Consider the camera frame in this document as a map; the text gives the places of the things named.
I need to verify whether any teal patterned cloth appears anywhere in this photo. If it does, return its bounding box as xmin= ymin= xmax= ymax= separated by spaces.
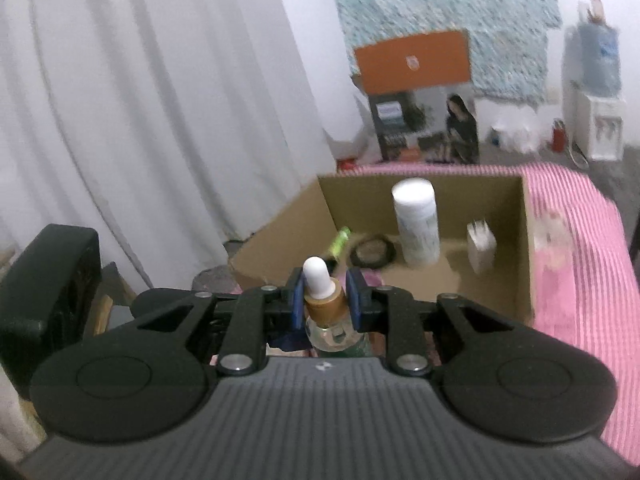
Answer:
xmin=335 ymin=0 xmax=562 ymax=105

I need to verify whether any red white checkered tablecloth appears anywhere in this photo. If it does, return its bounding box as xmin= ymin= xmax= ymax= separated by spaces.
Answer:
xmin=339 ymin=162 xmax=639 ymax=466

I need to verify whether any white power adapter plug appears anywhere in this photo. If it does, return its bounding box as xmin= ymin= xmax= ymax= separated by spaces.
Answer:
xmin=466 ymin=220 xmax=497 ymax=274

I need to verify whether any orange product box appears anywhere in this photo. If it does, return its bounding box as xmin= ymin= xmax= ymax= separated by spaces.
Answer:
xmin=355 ymin=30 xmax=480 ymax=165

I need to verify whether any red small bottle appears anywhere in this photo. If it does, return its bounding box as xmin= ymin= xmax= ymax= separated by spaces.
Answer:
xmin=551 ymin=118 xmax=567 ymax=153

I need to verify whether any blue water jug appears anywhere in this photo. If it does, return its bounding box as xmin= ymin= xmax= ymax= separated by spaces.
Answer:
xmin=563 ymin=23 xmax=622 ymax=98

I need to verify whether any tape roll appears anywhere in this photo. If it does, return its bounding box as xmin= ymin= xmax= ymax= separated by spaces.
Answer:
xmin=349 ymin=235 xmax=397 ymax=270

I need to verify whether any white water dispenser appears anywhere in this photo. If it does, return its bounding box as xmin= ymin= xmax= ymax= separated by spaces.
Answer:
xmin=570 ymin=80 xmax=626 ymax=162

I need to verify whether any brown cardboard box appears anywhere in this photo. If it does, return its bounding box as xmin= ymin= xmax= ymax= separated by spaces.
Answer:
xmin=230 ymin=165 xmax=534 ymax=322

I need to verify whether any clear dropper bottle amber collar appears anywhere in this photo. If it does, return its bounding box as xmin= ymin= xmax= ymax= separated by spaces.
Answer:
xmin=303 ymin=257 xmax=372 ymax=358

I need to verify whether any white curtain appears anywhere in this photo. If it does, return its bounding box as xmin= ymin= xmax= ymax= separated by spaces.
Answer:
xmin=1 ymin=0 xmax=364 ymax=290

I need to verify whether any white pill bottle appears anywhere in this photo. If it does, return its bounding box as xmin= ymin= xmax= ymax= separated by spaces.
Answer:
xmin=392 ymin=178 xmax=440 ymax=266

